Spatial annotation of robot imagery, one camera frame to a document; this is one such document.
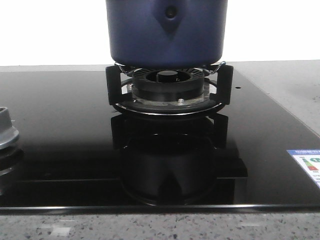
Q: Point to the energy rating label sticker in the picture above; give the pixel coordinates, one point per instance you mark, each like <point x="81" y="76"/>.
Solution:
<point x="309" y="161"/>

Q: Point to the black glass gas stove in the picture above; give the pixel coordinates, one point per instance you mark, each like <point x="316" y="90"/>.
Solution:
<point x="77" y="154"/>

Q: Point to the silver stove control knob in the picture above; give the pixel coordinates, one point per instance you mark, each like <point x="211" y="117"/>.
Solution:
<point x="8" y="133"/>

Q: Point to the black round gas burner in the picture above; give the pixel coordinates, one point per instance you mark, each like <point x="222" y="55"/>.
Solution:
<point x="169" y="87"/>

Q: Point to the dark blue saucepan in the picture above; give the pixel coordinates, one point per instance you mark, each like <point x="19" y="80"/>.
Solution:
<point x="166" y="34"/>

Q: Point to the black pot support grate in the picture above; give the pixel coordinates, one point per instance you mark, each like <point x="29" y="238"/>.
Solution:
<point x="119" y="81"/>

